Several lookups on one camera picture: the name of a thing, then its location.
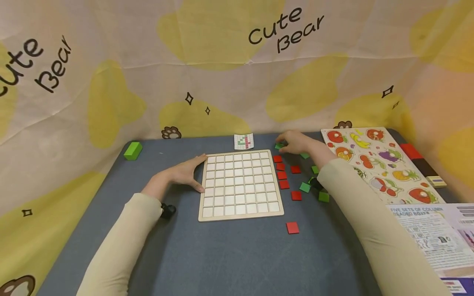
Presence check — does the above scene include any green rectangular block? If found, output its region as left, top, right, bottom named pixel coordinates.
left=123, top=141, right=144, bottom=161

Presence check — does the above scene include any small pattern card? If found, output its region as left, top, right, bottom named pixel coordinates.
left=233, top=133, right=255, bottom=151

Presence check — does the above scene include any cream striped block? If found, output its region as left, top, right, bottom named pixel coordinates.
left=426, top=176, right=448, bottom=189

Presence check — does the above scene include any fruit peg puzzle board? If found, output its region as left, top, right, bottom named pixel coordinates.
left=320, top=127, right=446, bottom=205

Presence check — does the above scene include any person's right forearm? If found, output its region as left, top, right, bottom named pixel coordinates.
left=309, top=142, right=455, bottom=296

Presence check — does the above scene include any black rectangular block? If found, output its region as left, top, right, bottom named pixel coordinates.
left=411, top=158, right=439, bottom=178

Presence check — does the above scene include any purple printed box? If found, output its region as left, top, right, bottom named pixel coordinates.
left=440, top=277, right=474, bottom=296

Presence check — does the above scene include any red rectangular block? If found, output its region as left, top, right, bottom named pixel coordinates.
left=399, top=143, right=423, bottom=161

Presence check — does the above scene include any person's right hand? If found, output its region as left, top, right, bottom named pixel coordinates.
left=275, top=130, right=323, bottom=160

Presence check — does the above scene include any person's left hand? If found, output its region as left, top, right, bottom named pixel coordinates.
left=170, top=154, right=208, bottom=194

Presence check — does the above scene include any white printed box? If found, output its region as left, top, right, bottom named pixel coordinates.
left=386, top=203, right=474, bottom=273

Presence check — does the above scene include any wooden grid board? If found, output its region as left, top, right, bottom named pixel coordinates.
left=197, top=150, right=285, bottom=223

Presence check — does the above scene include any person's left forearm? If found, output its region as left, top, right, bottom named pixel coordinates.
left=76, top=171, right=175, bottom=296

